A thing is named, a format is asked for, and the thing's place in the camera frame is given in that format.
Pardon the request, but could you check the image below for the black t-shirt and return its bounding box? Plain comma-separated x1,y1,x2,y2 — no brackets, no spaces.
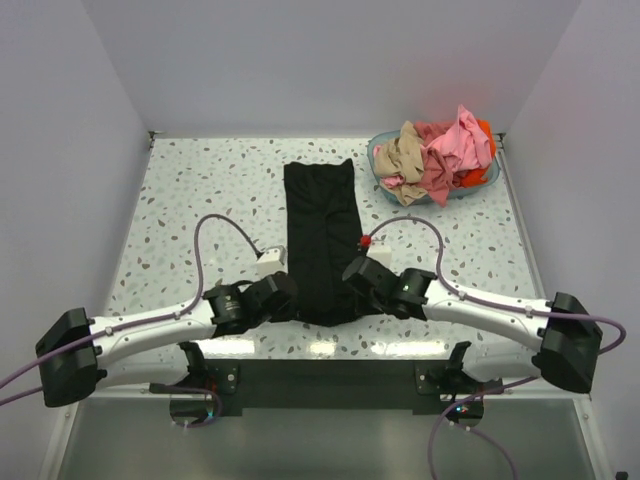
284,159,366,327

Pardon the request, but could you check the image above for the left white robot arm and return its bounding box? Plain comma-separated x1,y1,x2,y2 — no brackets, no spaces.
35,272,297,408

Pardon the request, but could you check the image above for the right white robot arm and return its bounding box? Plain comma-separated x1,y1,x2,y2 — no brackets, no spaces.
343,256,603,394

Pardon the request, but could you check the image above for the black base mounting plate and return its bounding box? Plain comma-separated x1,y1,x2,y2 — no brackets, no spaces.
177,359,502,416

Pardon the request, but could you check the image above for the light pink t-shirt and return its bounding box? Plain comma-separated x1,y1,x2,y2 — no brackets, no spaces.
381,175,405,189

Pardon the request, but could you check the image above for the beige t-shirt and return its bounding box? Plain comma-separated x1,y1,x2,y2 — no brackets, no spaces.
373,121,427,206

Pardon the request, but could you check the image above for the orange t-shirt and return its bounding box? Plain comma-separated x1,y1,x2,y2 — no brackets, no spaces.
456,112,496,189

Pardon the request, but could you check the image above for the teal plastic laundry basket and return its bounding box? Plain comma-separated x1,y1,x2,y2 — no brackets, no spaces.
367,122,500,207

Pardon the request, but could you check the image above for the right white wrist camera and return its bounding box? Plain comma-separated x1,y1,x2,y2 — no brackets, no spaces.
358,235,392,268

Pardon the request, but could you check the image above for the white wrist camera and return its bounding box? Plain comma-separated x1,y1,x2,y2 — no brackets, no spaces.
255,245,287,277
358,235,392,268

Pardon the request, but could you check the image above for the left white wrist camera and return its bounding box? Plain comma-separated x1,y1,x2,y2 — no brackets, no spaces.
255,245,287,277

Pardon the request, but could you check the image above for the aluminium frame rail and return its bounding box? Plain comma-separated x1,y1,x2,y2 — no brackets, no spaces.
48,382,613,479

